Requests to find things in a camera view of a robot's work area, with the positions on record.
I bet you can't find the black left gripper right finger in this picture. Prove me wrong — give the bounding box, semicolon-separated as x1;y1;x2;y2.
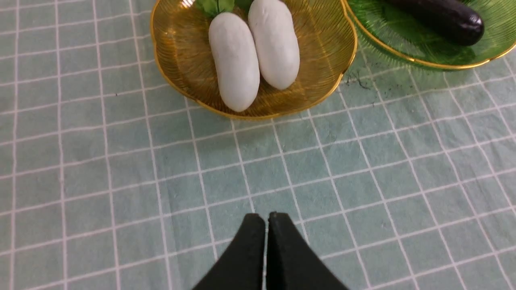
266;212;347;290

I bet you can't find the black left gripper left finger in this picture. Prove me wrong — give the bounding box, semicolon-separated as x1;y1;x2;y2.
193;213;265;290

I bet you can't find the white radish with leaves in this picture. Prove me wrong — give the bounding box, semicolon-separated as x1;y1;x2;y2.
235;0;300;90
195;0;260;112

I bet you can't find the purple eggplant tan stem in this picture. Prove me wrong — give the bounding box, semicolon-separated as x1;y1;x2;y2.
387;0;485;46

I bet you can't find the green checkered tablecloth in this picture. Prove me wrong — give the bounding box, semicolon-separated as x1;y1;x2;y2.
0;0;515;290

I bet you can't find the yellow ribbed plastic plate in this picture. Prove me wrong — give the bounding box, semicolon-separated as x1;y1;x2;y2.
150;0;358;120

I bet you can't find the green ribbed plastic plate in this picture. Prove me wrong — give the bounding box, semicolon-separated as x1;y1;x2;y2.
344;0;516;71

